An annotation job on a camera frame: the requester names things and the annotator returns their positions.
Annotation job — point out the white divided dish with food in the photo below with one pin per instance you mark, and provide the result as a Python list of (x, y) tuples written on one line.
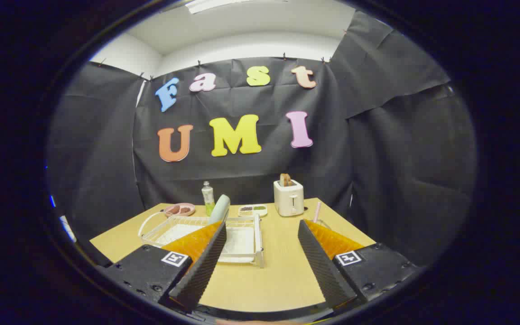
[(253, 210)]

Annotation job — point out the ceiling light panel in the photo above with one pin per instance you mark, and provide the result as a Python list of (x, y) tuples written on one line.
[(233, 3)]

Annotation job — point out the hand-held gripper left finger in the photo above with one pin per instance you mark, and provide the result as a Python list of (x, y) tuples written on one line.
[(199, 275)]

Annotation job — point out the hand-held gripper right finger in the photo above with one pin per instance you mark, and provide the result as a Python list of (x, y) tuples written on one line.
[(325, 271)]

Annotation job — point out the pale green plate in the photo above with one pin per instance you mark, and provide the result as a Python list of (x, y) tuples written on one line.
[(219, 208)]

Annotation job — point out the brown bread slice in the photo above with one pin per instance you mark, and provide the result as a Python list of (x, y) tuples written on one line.
[(285, 179)]

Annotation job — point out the clear bottle with green liquid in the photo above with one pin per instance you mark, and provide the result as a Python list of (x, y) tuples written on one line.
[(207, 198)]

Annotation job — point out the black backdrop cloth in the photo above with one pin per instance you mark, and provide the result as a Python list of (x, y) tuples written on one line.
[(242, 171)]

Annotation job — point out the pink dish with food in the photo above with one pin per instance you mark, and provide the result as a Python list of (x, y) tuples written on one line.
[(179, 210)]

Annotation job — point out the white toaster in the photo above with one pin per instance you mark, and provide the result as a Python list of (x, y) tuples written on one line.
[(289, 201)]

